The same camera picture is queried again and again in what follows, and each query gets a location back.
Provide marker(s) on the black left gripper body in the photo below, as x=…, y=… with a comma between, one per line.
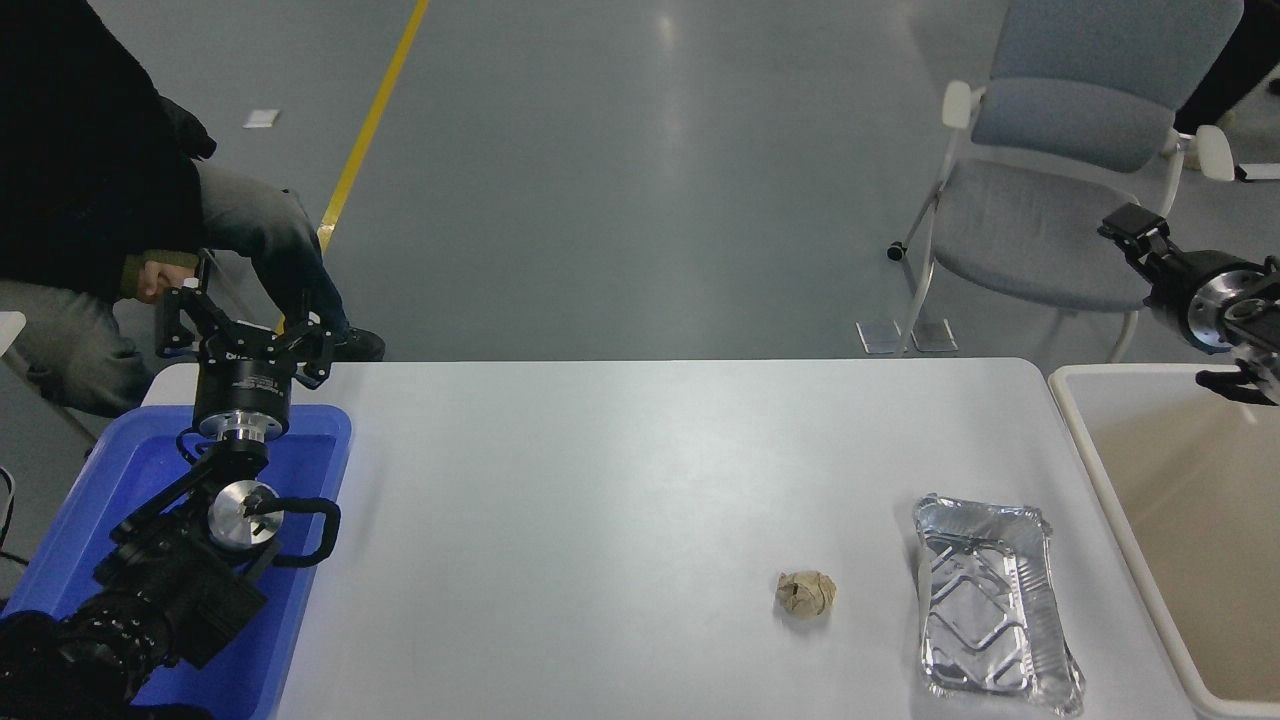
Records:
x=240, y=385

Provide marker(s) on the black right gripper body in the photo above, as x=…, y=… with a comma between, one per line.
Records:
x=1175, y=295

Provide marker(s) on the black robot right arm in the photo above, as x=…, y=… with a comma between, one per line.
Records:
x=1245, y=310

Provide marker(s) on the person's hand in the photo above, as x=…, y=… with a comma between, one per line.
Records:
x=160, y=278

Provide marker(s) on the white floor object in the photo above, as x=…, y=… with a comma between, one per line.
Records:
x=1260, y=173

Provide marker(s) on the blue plastic tray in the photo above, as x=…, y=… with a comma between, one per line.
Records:
x=120, y=470

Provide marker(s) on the black office chair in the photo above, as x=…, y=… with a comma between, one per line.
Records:
x=195, y=135

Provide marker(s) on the standing person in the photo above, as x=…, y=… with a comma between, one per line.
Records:
x=1240, y=60

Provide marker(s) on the white paper scrap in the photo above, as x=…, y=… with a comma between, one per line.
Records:
x=261, y=118

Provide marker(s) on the clear floor plate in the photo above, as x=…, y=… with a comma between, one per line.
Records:
x=880, y=337
x=935, y=336

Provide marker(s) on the large pale bin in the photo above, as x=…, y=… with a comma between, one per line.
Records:
x=1200, y=520

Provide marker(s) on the seated person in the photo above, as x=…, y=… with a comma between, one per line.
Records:
x=60, y=120

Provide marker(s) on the silver foil tray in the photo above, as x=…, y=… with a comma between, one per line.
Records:
x=985, y=600

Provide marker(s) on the crumpled tan paper ball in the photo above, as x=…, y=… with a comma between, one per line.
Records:
x=806, y=593

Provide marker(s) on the grey-blue chair white frame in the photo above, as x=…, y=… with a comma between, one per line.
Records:
x=1050, y=210

